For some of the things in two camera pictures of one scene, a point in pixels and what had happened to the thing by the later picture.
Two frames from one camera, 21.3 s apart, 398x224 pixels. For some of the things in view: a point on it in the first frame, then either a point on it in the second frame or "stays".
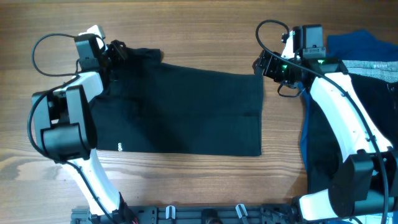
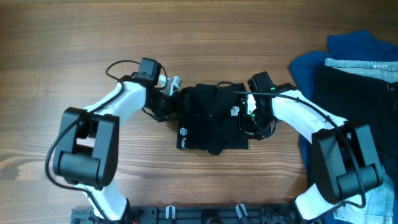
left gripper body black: [114, 56] → [165, 106]
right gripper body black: [281, 73] → [255, 125]
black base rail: [192, 214] stays
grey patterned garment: [385, 70] stays
